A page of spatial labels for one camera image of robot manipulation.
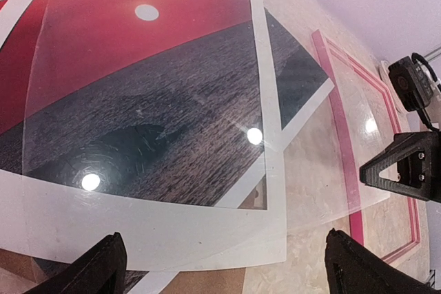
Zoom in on red sunset sea photo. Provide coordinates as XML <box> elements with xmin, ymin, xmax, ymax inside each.
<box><xmin>1</xmin><ymin>0</ymin><xmax>332</xmax><ymax>207</ymax></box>

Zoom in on pink wooden picture frame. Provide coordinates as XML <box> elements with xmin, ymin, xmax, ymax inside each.
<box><xmin>312</xmin><ymin>30</ymin><xmax>421</xmax><ymax>267</ymax></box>

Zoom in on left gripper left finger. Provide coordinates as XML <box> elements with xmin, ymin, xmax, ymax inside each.
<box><xmin>27</xmin><ymin>232</ymin><xmax>127</xmax><ymax>294</ymax></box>

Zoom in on brown cardboard backing board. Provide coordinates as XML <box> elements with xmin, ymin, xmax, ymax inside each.
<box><xmin>1</xmin><ymin>249</ymin><xmax>245</xmax><ymax>293</ymax></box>

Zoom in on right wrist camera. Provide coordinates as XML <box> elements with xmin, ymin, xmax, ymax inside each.
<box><xmin>388</xmin><ymin>52</ymin><xmax>440</xmax><ymax>131</ymax></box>

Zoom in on white photo mat border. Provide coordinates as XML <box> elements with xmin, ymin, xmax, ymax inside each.
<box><xmin>1</xmin><ymin>0</ymin><xmax>287</xmax><ymax>272</ymax></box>

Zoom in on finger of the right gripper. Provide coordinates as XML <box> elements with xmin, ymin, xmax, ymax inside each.
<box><xmin>359</xmin><ymin>132</ymin><xmax>440</xmax><ymax>202</ymax></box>

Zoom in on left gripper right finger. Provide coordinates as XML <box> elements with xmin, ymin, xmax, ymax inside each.
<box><xmin>325</xmin><ymin>229</ymin><xmax>438</xmax><ymax>294</ymax></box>

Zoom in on clear acrylic sheet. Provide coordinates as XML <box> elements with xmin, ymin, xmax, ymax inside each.
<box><xmin>22</xmin><ymin>0</ymin><xmax>392</xmax><ymax>233</ymax></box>

